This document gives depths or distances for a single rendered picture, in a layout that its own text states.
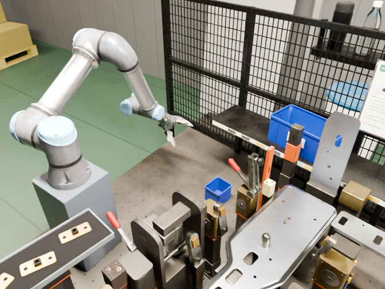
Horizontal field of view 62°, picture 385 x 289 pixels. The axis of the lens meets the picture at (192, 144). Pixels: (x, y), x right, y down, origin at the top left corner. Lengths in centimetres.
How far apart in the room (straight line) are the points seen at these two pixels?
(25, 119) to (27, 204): 176
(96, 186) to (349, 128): 93
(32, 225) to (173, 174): 133
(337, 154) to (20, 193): 253
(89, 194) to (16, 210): 175
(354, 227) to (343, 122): 37
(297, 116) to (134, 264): 103
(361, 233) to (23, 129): 122
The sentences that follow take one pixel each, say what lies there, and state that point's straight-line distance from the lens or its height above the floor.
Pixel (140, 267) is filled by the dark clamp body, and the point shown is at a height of 108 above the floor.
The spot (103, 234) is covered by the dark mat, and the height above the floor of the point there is 116.
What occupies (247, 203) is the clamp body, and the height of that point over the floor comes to 101.
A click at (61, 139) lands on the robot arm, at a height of 130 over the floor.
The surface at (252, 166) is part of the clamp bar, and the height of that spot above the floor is 118.
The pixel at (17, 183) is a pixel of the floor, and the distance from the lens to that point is 321.
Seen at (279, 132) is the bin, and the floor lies 110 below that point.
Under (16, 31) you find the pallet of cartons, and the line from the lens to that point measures 603.
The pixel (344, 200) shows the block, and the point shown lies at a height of 102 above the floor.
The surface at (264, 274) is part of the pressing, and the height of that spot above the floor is 100.
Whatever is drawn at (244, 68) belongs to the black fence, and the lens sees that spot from 173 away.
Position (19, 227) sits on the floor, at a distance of 280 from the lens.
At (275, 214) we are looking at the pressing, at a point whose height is 100.
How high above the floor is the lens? 188
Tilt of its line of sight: 35 degrees down
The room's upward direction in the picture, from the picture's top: straight up
